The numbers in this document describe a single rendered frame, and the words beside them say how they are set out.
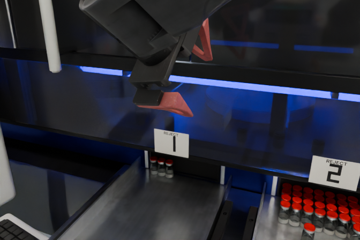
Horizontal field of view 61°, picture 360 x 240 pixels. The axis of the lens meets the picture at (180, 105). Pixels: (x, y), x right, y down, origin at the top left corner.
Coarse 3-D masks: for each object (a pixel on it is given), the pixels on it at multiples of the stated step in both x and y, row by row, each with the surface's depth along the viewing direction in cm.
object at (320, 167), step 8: (312, 160) 60; (320, 160) 59; (328, 160) 59; (336, 160) 58; (312, 168) 60; (320, 168) 60; (328, 168) 59; (336, 168) 59; (344, 168) 58; (352, 168) 58; (312, 176) 61; (320, 176) 60; (336, 176) 59; (344, 176) 59; (352, 176) 58; (328, 184) 60; (336, 184) 60; (344, 184) 59; (352, 184) 59
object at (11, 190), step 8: (0, 128) 78; (0, 136) 79; (0, 144) 79; (0, 152) 79; (0, 160) 80; (8, 160) 82; (0, 168) 80; (8, 168) 82; (0, 176) 81; (8, 176) 82; (0, 184) 81; (8, 184) 83; (0, 192) 81; (8, 192) 83; (0, 200) 82; (8, 200) 84
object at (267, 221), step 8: (264, 184) 73; (264, 192) 71; (264, 200) 73; (272, 200) 73; (264, 208) 70; (272, 208) 70; (264, 216) 68; (272, 216) 68; (256, 224) 61; (264, 224) 65; (272, 224) 65; (280, 224) 65; (288, 224) 65; (256, 232) 60; (264, 232) 63; (272, 232) 63; (280, 232) 63; (288, 232) 63; (296, 232) 63; (320, 232) 63
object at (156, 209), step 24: (144, 168) 86; (120, 192) 76; (144, 192) 76; (168, 192) 76; (192, 192) 76; (216, 192) 76; (96, 216) 68; (120, 216) 68; (144, 216) 68; (168, 216) 68; (192, 216) 68; (216, 216) 64
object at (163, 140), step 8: (160, 136) 71; (168, 136) 70; (176, 136) 69; (184, 136) 69; (160, 144) 72; (168, 144) 71; (176, 144) 70; (184, 144) 69; (160, 152) 73; (168, 152) 72; (176, 152) 71; (184, 152) 70
